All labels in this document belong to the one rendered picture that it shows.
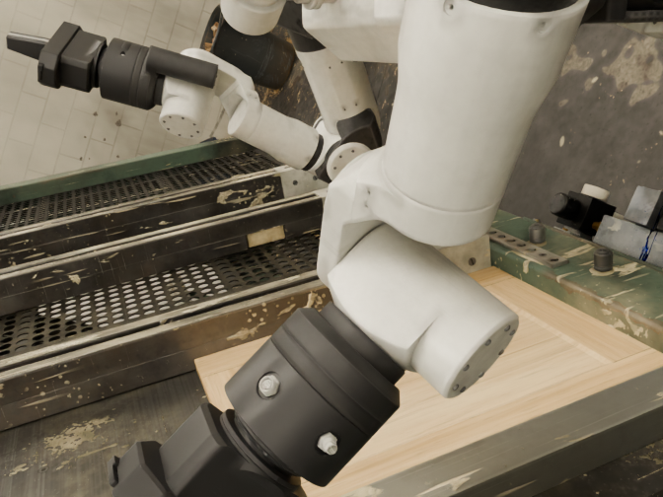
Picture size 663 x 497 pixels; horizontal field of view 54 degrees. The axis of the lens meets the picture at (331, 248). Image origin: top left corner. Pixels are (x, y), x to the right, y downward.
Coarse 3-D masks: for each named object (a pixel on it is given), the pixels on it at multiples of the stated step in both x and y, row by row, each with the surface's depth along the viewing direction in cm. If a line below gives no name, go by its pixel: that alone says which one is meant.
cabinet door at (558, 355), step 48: (528, 288) 94; (528, 336) 82; (576, 336) 80; (624, 336) 78; (480, 384) 74; (528, 384) 73; (576, 384) 71; (384, 432) 69; (432, 432) 67; (480, 432) 66; (336, 480) 62
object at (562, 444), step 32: (640, 384) 66; (544, 416) 63; (576, 416) 63; (608, 416) 62; (640, 416) 62; (480, 448) 60; (512, 448) 60; (544, 448) 59; (576, 448) 60; (608, 448) 61; (384, 480) 58; (416, 480) 58; (448, 480) 57; (480, 480) 57; (512, 480) 58; (544, 480) 59
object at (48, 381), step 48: (480, 240) 101; (288, 288) 94; (96, 336) 88; (144, 336) 86; (192, 336) 88; (240, 336) 91; (0, 384) 81; (48, 384) 83; (96, 384) 85; (144, 384) 88
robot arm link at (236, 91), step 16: (192, 48) 95; (224, 64) 96; (224, 80) 98; (240, 80) 97; (224, 96) 101; (240, 96) 99; (256, 96) 98; (240, 112) 99; (256, 112) 97; (240, 128) 97
